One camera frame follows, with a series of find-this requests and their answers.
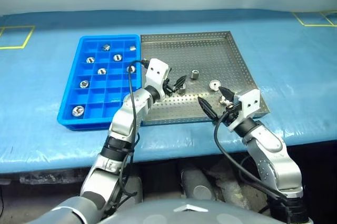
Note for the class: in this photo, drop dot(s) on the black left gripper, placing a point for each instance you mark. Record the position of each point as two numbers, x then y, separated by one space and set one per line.
168 88

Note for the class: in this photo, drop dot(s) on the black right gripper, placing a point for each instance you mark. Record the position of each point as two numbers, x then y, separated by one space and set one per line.
229 117

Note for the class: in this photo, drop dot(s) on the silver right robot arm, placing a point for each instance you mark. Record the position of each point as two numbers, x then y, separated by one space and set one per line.
271 150

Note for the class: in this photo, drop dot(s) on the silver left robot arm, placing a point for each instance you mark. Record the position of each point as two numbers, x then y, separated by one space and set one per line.
126 118

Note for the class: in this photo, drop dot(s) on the metal nut on tray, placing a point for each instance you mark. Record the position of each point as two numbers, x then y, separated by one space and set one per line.
194 73

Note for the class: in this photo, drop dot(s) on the perforated steel tray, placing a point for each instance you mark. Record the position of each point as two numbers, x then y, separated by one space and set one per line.
189 52

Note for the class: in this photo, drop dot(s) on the blue compartment plastic tray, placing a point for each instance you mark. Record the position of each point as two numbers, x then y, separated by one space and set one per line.
113 95

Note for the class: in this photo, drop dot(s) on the silver metal roller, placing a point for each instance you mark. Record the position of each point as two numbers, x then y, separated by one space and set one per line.
223 100
131 69
84 84
78 111
101 71
132 48
117 57
90 60
181 91

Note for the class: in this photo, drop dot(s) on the flat metal washer part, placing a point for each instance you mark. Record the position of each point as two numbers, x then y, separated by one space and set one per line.
214 85

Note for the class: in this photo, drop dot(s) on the blue plastic table cover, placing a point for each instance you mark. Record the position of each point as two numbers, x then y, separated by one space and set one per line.
289 63

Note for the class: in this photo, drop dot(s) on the grey round cylinder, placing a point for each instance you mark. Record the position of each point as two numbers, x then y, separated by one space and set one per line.
197 184

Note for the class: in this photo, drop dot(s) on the grey robot torso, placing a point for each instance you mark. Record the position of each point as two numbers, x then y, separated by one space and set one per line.
168 213

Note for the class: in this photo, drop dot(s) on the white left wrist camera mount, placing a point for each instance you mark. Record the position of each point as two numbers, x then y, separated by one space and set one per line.
157 72

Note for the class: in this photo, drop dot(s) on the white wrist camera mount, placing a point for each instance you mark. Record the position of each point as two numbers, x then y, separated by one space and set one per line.
250 104
157 72

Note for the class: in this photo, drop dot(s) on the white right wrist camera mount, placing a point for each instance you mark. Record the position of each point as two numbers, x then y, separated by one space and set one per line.
250 104

